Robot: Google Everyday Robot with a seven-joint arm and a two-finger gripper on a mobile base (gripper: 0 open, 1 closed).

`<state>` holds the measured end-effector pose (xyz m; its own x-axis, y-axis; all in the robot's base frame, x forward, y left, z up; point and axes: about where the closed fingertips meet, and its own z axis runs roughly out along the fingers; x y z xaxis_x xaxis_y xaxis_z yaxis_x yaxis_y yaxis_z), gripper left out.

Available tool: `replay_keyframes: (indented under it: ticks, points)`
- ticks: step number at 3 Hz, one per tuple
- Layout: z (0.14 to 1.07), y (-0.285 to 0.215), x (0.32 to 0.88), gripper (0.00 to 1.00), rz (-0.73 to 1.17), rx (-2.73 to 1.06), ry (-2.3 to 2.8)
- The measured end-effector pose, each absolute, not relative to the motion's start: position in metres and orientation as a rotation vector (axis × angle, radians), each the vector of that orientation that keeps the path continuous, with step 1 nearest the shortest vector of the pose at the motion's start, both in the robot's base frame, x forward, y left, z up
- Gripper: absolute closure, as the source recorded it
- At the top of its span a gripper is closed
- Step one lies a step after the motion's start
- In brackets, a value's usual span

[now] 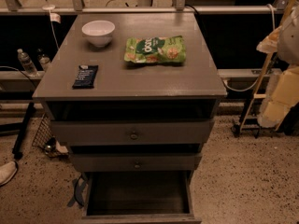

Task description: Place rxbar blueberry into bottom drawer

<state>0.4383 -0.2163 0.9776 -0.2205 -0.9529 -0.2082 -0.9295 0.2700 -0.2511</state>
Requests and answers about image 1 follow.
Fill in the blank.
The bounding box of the dark blue rxbar wrapper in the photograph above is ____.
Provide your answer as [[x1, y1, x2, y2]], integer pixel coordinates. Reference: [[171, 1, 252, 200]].
[[72, 65, 98, 89]]

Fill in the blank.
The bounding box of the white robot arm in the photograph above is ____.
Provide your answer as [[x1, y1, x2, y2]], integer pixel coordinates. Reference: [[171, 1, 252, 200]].
[[256, 7, 299, 128]]

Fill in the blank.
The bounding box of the grey drawer cabinet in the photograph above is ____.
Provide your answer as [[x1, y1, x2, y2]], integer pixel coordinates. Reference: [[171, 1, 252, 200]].
[[34, 13, 226, 212]]

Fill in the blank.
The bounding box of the grey top drawer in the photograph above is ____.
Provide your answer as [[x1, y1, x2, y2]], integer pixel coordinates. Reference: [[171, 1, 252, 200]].
[[51, 119, 214, 146]]

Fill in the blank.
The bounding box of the grey middle drawer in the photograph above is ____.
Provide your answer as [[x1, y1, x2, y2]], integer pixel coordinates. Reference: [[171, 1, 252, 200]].
[[70, 154, 202, 173]]

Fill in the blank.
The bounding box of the grey open bottom drawer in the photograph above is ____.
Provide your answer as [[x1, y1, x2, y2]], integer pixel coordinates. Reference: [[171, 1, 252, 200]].
[[78, 171, 202, 224]]

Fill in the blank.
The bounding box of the green snack bag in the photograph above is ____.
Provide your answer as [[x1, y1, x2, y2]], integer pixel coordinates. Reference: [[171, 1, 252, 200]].
[[124, 35, 186, 63]]

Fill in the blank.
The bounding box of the white ceramic bowl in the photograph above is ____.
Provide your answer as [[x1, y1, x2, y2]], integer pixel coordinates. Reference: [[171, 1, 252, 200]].
[[81, 21, 115, 48]]

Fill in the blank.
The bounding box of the wooden ladder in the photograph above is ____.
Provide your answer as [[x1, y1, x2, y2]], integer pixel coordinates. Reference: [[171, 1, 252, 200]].
[[232, 0, 296, 134]]

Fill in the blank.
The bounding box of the black pole stand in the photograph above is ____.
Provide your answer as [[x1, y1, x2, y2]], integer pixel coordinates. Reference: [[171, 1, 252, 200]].
[[12, 102, 36, 160]]

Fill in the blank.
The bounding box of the clear plastic water bottle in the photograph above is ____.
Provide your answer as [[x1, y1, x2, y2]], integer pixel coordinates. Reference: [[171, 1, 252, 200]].
[[17, 49, 38, 77]]

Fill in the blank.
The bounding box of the white shoe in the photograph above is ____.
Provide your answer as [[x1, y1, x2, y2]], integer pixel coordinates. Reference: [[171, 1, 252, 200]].
[[0, 161, 19, 187]]

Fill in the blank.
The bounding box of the black wire basket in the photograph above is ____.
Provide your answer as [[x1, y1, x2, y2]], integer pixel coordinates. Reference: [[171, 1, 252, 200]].
[[32, 114, 68, 158]]

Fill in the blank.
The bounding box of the white cable with tag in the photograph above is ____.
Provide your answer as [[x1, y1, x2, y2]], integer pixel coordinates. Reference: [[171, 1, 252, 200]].
[[36, 0, 62, 50]]

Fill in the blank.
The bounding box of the white cable on rail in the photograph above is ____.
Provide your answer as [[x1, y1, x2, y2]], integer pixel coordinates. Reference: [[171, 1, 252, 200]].
[[221, 3, 278, 93]]

